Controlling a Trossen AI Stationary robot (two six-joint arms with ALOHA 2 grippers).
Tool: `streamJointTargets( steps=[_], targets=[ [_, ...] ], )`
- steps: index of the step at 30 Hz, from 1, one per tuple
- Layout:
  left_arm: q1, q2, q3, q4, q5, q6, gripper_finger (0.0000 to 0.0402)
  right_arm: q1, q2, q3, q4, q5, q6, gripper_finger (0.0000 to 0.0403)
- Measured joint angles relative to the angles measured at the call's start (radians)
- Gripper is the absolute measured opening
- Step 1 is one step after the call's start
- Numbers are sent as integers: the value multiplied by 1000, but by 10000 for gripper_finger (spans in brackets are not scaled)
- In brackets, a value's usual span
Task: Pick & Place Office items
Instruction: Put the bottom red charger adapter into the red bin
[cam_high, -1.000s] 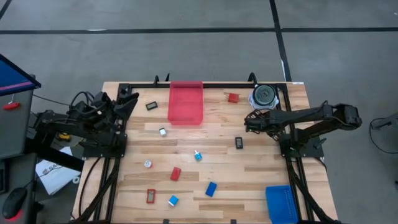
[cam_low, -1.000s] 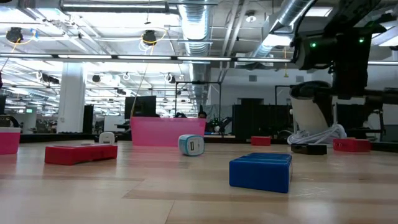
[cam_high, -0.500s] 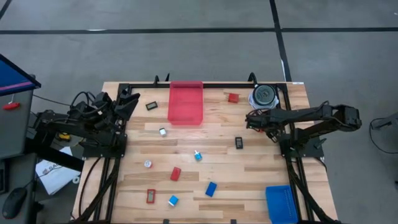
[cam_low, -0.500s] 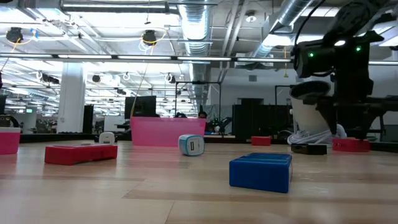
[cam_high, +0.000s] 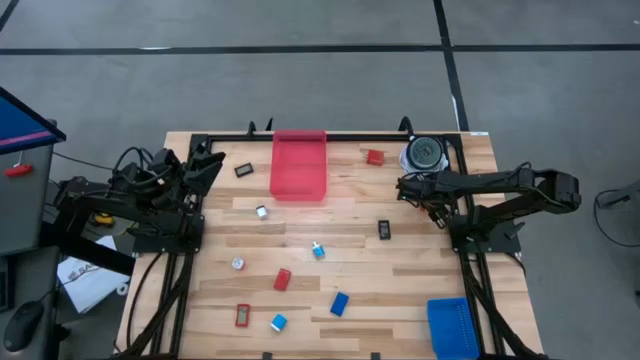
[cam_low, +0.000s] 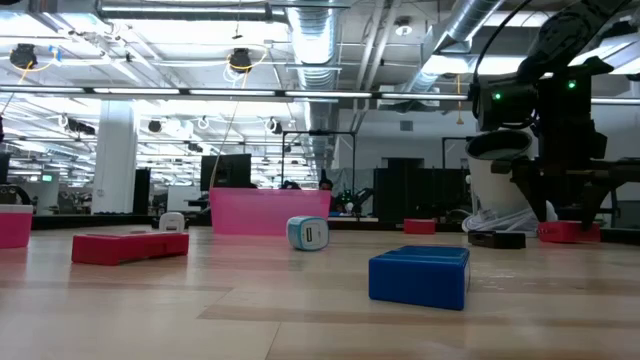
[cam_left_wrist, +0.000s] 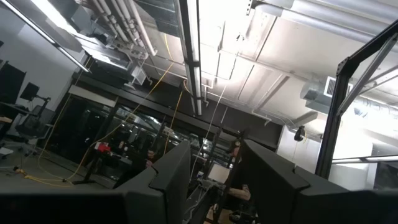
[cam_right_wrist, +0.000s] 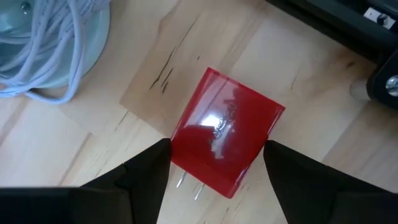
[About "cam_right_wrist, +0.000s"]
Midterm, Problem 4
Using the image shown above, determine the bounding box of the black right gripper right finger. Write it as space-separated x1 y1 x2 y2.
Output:
263 139 398 224

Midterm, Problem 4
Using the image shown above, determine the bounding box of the black aluminium table frame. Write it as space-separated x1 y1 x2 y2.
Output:
266 0 398 110

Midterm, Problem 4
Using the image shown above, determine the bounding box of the white cylindrical device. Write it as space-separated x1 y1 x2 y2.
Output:
0 0 111 90

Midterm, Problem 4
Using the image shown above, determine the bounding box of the red wall charger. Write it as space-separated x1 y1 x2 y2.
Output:
170 67 286 200

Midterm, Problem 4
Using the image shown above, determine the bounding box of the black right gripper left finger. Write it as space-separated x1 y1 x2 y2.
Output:
70 138 173 224

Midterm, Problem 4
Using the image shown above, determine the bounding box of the white power cable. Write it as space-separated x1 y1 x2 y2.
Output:
0 0 109 105

